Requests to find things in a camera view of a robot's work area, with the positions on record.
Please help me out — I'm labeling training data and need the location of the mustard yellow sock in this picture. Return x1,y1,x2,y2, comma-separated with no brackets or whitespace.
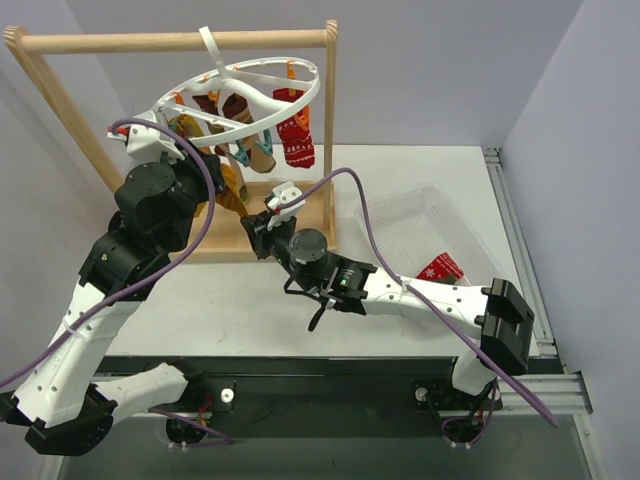
168,114,248,217

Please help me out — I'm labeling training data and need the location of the teal clothes peg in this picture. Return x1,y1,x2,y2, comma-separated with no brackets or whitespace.
230,130,276,173

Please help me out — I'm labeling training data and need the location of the white round clip hanger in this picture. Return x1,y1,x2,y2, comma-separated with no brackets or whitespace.
152,26,322,148

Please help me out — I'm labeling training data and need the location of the red snowflake sock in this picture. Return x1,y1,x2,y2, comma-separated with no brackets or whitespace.
417,252,464,285

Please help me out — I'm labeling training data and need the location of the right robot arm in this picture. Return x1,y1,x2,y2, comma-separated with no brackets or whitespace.
241,211,534,408

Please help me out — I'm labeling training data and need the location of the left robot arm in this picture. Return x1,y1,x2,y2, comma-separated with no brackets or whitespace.
1,154,220,456

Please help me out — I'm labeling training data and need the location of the wooden hanger rack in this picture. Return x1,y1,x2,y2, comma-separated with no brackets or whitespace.
3,21,337,277

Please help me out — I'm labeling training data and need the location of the maroon striped beige sock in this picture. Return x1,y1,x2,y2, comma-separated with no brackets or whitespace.
192,93,254,160

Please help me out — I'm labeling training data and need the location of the red white patterned sock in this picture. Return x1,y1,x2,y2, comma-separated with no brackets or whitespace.
276,106,315,169

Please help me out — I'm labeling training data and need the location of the white plastic basket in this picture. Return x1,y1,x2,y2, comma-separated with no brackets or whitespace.
355,183,508,286

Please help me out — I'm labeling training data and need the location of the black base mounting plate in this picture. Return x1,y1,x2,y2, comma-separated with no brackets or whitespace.
94,355,501,441

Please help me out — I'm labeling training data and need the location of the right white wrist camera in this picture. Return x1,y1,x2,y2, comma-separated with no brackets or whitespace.
265,181,306,231

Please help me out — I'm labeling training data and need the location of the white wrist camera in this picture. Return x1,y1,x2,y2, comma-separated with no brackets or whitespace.
107,124,183,164
265,181,306,231

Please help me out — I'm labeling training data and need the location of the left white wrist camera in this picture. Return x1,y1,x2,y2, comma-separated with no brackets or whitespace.
107,124,183,164

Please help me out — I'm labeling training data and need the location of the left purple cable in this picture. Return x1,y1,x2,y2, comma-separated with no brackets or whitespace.
0,116,217,391

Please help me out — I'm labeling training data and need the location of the purple cable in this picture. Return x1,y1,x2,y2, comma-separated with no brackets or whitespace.
284,167,560,428
0,116,217,391

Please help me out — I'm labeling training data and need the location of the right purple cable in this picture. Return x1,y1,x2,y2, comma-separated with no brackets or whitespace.
284,167,560,428

